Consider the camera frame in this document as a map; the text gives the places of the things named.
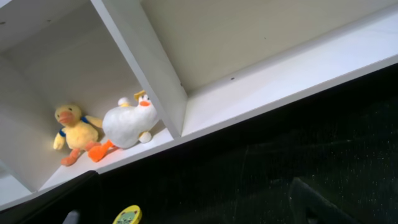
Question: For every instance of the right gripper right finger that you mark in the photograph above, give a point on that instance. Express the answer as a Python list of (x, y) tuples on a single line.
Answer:
[(314, 208)]

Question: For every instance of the white plush duck yellow hat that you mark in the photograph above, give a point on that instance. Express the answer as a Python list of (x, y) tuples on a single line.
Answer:
[(127, 124)]

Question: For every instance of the white shelf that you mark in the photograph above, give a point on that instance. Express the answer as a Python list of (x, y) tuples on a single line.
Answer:
[(248, 62)]

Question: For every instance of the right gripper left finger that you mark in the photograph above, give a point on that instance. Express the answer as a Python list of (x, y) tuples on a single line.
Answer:
[(46, 208)]

